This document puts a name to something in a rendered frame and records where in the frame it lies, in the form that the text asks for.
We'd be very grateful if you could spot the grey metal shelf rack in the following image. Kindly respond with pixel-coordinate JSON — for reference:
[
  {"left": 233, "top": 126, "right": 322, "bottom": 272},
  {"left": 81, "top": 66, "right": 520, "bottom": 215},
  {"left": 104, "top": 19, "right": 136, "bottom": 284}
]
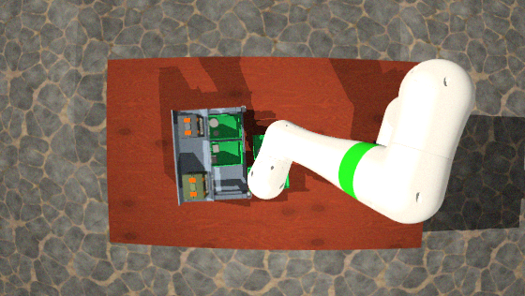
[{"left": 172, "top": 106, "right": 252, "bottom": 205}]

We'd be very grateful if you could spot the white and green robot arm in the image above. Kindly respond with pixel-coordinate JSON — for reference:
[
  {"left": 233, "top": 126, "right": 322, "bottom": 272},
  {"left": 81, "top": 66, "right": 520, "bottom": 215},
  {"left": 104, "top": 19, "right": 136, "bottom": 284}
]
[{"left": 247, "top": 59, "right": 475, "bottom": 224}]

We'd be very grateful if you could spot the olive green tool case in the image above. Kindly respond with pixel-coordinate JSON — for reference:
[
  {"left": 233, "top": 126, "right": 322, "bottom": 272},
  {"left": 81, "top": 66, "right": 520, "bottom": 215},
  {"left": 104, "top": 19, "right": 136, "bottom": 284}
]
[{"left": 182, "top": 171, "right": 209, "bottom": 200}]

